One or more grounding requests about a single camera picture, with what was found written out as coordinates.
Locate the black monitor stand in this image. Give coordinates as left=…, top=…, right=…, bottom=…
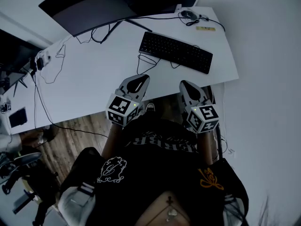
left=100, top=18, right=153, bottom=44

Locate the person's black printed shirt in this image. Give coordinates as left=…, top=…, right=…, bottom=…
left=58, top=113, right=250, bottom=226

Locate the thin black looped cable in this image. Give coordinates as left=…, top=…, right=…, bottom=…
left=39, top=43, right=67, bottom=85

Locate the cross pendant necklace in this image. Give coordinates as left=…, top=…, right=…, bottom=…
left=164, top=196, right=177, bottom=223

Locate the black flat monitor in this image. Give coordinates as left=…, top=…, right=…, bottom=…
left=0, top=28, right=46, bottom=97

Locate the small white patterned device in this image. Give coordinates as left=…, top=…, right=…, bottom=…
left=0, top=99, right=12, bottom=114

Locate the black keyboard cable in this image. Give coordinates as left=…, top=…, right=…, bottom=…
left=137, top=53, right=182, bottom=75

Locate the black computer mouse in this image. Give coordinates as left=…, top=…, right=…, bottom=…
left=181, top=9, right=198, bottom=20

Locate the white grey strapped bag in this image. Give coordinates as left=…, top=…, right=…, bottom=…
left=57, top=182, right=97, bottom=226

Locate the black keyboard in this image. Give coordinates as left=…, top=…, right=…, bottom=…
left=138, top=31, right=214, bottom=75

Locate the thick black power cable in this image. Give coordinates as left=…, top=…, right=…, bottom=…
left=30, top=68, right=109, bottom=139

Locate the black curved monitor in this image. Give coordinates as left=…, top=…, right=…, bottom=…
left=38, top=0, right=203, bottom=38

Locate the person's left forearm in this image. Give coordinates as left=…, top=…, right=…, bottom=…
left=101, top=122, right=124, bottom=160

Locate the black flat pad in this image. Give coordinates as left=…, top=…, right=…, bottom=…
left=8, top=107, right=28, bottom=129

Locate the black monitor cable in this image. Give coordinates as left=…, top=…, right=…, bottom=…
left=75, top=23, right=111, bottom=45

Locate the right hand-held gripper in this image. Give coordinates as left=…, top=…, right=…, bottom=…
left=179, top=80, right=220, bottom=134

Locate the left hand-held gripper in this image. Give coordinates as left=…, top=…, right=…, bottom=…
left=105, top=74, right=151, bottom=128

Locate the black mouse cable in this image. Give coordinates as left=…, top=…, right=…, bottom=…
left=177, top=11, right=226, bottom=32

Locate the person's right forearm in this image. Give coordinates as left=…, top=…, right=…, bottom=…
left=196, top=130, right=214, bottom=166

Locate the black office chair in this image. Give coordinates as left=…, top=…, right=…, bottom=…
left=0, top=147, right=61, bottom=222

